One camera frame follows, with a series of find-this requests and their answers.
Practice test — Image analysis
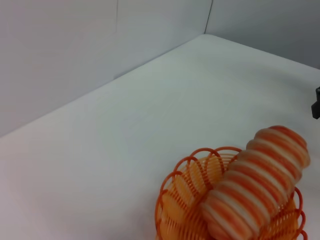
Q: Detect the orange striped long bread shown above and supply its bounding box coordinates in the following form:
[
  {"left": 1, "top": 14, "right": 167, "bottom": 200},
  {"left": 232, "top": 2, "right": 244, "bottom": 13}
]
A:
[{"left": 199, "top": 125, "right": 312, "bottom": 240}]

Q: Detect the orange plastic wire basket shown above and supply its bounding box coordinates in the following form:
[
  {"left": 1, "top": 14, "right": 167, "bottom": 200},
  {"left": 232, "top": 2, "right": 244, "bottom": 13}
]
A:
[{"left": 154, "top": 146, "right": 309, "bottom": 240}]

